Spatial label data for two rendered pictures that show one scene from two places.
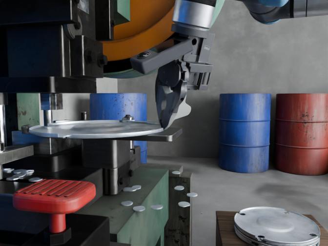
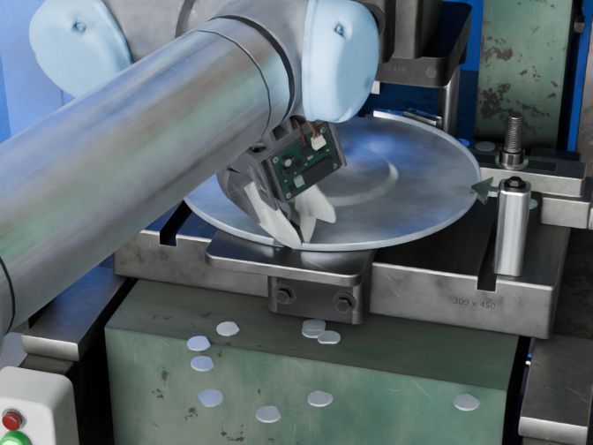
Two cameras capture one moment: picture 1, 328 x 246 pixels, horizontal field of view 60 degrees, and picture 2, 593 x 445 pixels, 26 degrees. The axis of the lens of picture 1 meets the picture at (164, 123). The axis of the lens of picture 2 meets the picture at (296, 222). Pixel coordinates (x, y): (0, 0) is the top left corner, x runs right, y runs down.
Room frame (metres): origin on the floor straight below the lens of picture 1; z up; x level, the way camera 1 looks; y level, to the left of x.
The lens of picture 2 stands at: (0.65, -0.96, 1.34)
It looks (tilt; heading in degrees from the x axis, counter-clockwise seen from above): 29 degrees down; 93
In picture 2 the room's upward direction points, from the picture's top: straight up
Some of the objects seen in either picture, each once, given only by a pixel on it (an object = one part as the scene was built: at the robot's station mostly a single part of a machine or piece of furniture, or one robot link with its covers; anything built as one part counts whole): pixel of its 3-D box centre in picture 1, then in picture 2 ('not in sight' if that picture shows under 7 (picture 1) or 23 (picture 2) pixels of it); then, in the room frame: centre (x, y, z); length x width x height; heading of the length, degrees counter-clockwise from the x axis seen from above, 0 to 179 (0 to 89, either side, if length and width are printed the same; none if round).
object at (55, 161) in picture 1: (49, 153); not in sight; (0.66, 0.27, 0.72); 0.20 x 0.16 x 0.03; 168
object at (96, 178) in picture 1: (51, 172); (356, 211); (0.65, 0.26, 0.68); 0.45 x 0.30 x 0.06; 168
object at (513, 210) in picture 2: (128, 131); (511, 224); (0.80, 0.10, 0.75); 0.03 x 0.03 x 0.10; 78
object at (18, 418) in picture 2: not in sight; (12, 420); (0.34, -0.03, 0.61); 0.02 x 0.01 x 0.02; 168
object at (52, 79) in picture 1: (47, 92); (362, 46); (0.66, 0.27, 0.86); 0.20 x 0.16 x 0.05; 168
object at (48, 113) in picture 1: (48, 114); (448, 86); (0.75, 0.31, 0.81); 0.02 x 0.02 x 0.14
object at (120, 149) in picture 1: (122, 157); (316, 256); (0.62, 0.09, 0.72); 0.25 x 0.14 x 0.14; 78
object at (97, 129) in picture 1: (100, 127); (328, 171); (0.63, 0.14, 0.78); 0.29 x 0.29 x 0.01
